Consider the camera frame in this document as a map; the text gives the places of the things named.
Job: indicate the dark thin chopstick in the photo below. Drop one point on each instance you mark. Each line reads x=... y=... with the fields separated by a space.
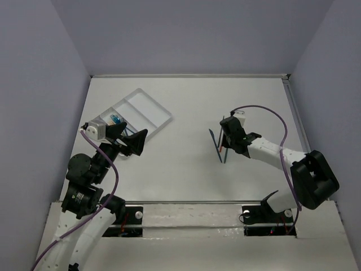
x=220 y=138

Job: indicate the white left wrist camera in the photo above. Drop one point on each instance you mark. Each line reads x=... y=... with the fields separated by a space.
x=94 y=130

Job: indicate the clear divided utensil tray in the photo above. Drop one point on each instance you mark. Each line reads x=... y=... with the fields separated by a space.
x=140 y=111

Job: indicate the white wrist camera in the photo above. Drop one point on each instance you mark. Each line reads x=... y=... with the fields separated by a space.
x=94 y=130
x=240 y=115

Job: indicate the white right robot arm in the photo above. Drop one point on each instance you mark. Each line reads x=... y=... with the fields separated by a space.
x=311 y=179

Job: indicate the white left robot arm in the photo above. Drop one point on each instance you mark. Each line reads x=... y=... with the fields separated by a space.
x=90 y=205

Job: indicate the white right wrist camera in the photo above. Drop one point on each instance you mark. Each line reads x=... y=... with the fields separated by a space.
x=240 y=115

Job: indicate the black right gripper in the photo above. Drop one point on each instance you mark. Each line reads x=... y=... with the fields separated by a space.
x=224 y=141

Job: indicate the green plastic knife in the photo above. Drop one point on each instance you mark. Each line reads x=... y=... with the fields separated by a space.
x=225 y=155

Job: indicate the blue plastic knife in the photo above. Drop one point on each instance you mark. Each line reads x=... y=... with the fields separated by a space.
x=215 y=145

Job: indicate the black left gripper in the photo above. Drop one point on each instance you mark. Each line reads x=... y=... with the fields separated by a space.
x=118 y=140

